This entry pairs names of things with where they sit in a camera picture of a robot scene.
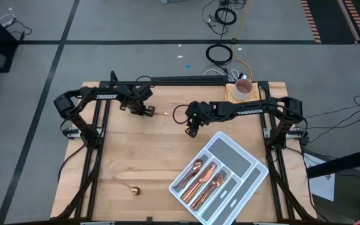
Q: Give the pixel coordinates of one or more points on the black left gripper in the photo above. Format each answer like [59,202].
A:
[137,100]

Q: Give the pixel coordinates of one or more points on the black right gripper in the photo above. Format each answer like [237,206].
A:
[200,112]

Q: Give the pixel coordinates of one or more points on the white cutlery tray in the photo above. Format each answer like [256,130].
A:
[230,156]

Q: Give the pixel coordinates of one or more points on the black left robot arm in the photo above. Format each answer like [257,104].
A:
[105,93]

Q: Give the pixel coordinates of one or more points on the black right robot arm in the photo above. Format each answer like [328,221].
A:
[255,107]

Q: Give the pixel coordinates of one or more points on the pink white cup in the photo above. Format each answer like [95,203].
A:
[237,93]

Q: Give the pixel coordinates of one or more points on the beige wooden board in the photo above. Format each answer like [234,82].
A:
[255,97]

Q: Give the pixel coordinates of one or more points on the white paper sheet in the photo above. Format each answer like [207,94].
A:
[322,187]

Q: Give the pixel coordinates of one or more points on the black desk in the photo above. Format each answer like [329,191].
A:
[339,162]

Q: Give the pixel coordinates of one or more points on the black mat orange stripes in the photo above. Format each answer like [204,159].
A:
[330,18]

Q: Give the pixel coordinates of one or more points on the table-level camera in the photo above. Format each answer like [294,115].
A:
[149,219]

